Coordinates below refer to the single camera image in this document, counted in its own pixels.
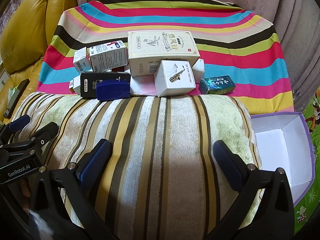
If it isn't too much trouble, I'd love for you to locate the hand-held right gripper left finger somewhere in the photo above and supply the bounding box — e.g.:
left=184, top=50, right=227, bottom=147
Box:
left=28, top=139, right=120, bottom=240

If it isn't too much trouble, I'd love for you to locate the black phone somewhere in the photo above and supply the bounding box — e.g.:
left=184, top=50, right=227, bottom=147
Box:
left=3, top=78, right=30, bottom=120

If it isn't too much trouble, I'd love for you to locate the beige striped plush cushion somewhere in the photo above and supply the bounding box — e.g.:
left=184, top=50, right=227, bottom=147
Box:
left=10, top=91, right=263, bottom=240

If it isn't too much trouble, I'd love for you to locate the blue and white medicine box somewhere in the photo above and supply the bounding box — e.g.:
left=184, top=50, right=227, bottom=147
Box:
left=89, top=41, right=128, bottom=72

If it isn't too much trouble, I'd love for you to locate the shiny green box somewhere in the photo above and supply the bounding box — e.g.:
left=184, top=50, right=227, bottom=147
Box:
left=199, top=75, right=237, bottom=95

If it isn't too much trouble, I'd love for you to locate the small white barcode box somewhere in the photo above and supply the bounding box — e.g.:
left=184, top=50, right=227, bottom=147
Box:
left=73, top=47, right=92, bottom=73

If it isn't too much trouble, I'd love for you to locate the maroon patterned curtain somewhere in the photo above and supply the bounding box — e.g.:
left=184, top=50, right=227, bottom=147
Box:
left=0, top=0, right=38, bottom=25

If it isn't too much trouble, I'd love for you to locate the white saxophone print box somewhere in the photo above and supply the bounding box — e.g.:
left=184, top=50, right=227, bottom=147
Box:
left=154, top=60, right=197, bottom=98

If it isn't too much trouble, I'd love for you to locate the small dark blue case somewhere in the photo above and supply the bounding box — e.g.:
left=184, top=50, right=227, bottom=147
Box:
left=96, top=79, right=131, bottom=101

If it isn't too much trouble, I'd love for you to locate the small white and red box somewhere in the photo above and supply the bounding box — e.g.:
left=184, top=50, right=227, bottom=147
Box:
left=69, top=79, right=82, bottom=95

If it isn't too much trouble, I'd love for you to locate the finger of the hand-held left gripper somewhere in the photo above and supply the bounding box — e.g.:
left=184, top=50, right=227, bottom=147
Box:
left=0, top=114, right=31, bottom=143
left=15, top=122, right=59, bottom=153

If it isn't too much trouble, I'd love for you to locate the person's left hand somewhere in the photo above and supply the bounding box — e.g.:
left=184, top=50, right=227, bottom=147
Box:
left=21, top=179, right=32, bottom=198

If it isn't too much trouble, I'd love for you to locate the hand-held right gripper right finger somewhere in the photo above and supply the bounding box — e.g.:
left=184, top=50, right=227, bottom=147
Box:
left=207, top=140, right=295, bottom=240

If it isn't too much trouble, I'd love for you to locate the colourful striped cloth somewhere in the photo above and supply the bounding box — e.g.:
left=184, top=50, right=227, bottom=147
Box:
left=37, top=0, right=293, bottom=117

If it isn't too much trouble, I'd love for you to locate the yellow leather sofa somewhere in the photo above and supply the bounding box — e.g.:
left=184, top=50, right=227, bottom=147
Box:
left=0, top=0, right=77, bottom=123

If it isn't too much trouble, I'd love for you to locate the large cream box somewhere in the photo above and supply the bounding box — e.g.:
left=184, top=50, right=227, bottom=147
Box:
left=127, top=30, right=200, bottom=77

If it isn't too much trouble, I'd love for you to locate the black box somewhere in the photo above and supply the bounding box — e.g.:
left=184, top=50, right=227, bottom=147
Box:
left=80, top=71, right=132, bottom=98

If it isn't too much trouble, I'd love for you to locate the purple box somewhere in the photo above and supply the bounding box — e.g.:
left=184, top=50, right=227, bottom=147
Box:
left=250, top=112, right=316, bottom=207

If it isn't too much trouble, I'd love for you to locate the green cartoon printed box lid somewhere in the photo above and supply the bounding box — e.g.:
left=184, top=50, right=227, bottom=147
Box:
left=292, top=85, right=320, bottom=235

